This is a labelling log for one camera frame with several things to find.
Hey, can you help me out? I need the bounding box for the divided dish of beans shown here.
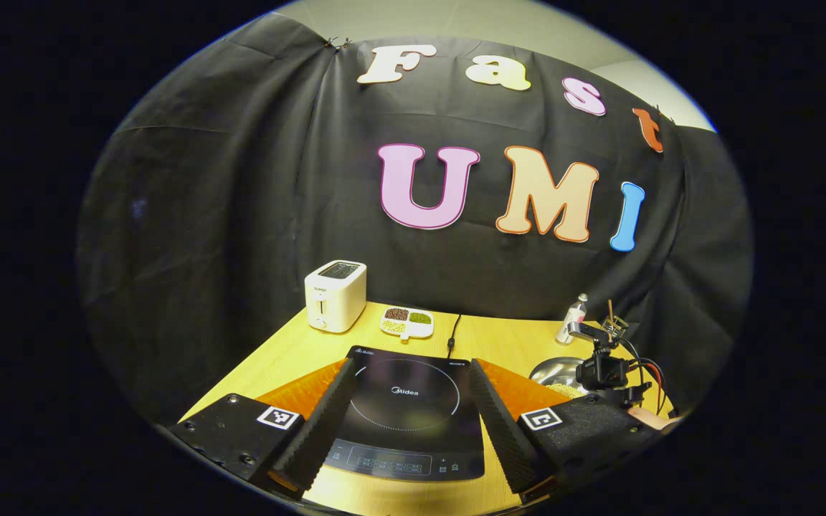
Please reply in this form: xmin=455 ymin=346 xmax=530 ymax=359
xmin=380 ymin=307 xmax=435 ymax=340

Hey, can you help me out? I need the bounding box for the clear bottle with pink label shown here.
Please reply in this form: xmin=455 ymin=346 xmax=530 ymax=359
xmin=556 ymin=293 xmax=589 ymax=345

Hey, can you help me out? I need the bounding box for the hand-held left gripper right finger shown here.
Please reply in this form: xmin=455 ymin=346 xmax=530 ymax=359
xmin=469 ymin=357 xmax=672 ymax=505

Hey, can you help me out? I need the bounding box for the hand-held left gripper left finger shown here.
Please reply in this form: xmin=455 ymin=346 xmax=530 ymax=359
xmin=169 ymin=357 xmax=359 ymax=501

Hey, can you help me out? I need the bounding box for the steel pot with black handle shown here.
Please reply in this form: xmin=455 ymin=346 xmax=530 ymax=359
xmin=529 ymin=356 xmax=593 ymax=398

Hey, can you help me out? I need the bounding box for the white toaster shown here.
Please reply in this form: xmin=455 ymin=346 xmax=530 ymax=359
xmin=304 ymin=259 xmax=368 ymax=334

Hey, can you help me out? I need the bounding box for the black backdrop cloth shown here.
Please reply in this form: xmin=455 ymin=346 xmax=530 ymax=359
xmin=76 ymin=11 xmax=754 ymax=431

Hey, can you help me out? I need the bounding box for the black induction cooktop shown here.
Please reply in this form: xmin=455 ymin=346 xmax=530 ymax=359
xmin=323 ymin=345 xmax=485 ymax=481

